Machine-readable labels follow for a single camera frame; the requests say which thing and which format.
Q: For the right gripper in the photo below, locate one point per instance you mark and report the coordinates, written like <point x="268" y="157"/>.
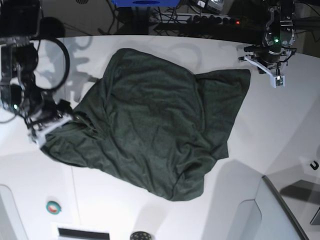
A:
<point x="44" y="110"/>

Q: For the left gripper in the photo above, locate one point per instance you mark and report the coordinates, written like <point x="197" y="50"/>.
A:
<point x="267" y="58"/>

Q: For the dark green t-shirt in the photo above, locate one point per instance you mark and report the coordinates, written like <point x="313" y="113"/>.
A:
<point x="153" y="123"/>

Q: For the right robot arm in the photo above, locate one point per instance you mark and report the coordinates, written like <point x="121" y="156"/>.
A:
<point x="19" y="94"/>

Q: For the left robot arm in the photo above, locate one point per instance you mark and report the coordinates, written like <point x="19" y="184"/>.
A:
<point x="278" y="37"/>

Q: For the black power strip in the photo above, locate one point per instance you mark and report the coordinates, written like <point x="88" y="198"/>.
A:
<point x="210" y="19"/>

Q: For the green tape roll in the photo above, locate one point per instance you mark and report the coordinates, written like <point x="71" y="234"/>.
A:
<point x="53" y="207"/>

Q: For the blue bin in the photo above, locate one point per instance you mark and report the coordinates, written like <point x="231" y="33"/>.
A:
<point x="145" y="3"/>

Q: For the black U-shaped hook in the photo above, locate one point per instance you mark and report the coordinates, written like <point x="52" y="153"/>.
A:
<point x="314" y="165"/>

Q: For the black perforated round object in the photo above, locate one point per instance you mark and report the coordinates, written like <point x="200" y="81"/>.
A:
<point x="141" y="235"/>

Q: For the grey metal tray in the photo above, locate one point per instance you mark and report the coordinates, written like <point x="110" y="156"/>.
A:
<point x="300" y="196"/>

